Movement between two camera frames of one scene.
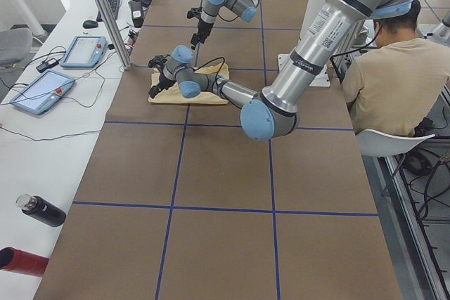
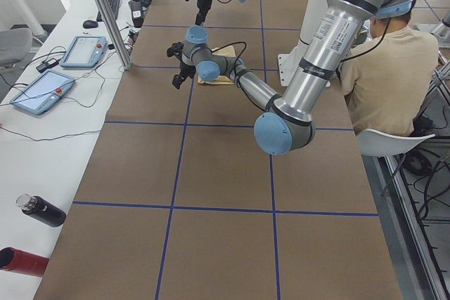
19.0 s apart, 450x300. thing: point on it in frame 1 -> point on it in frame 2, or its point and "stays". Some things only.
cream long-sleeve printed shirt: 173,94 -> 228,50
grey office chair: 15,44 stays
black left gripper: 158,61 -> 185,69
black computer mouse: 90,24 stays
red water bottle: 15,260 stays
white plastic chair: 372,143 stays
